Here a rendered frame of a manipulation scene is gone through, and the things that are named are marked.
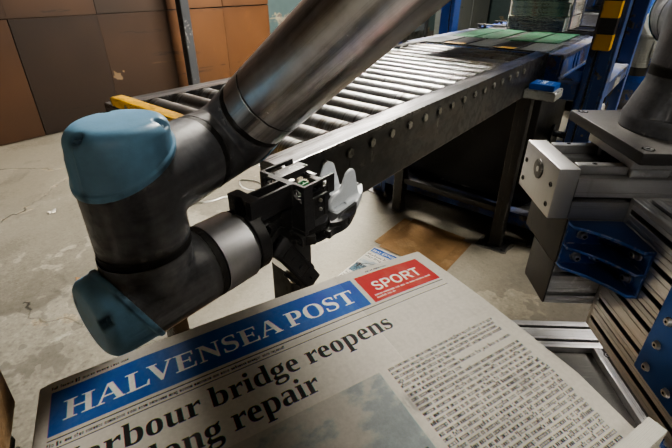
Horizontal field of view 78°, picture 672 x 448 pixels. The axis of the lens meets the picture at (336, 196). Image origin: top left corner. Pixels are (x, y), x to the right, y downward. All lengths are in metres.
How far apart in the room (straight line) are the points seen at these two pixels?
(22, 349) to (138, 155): 1.42
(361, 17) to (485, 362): 0.24
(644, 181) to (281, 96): 0.61
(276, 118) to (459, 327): 0.22
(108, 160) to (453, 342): 0.26
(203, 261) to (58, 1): 3.44
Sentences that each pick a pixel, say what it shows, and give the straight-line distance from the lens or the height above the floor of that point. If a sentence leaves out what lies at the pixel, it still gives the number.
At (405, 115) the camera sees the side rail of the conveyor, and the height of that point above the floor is 0.80.
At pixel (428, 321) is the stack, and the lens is 0.30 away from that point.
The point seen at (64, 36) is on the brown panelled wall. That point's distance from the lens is 3.77.
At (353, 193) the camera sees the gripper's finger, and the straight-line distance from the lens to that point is 0.55.
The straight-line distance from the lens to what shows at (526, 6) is 2.55.
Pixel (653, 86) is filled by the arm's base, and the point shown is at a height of 0.89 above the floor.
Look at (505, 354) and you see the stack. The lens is 0.29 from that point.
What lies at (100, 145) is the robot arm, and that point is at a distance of 0.32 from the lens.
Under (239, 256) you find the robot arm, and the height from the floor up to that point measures 0.80.
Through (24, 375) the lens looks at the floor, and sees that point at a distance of 1.61.
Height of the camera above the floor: 1.03
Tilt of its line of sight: 28 degrees down
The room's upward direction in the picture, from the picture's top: straight up
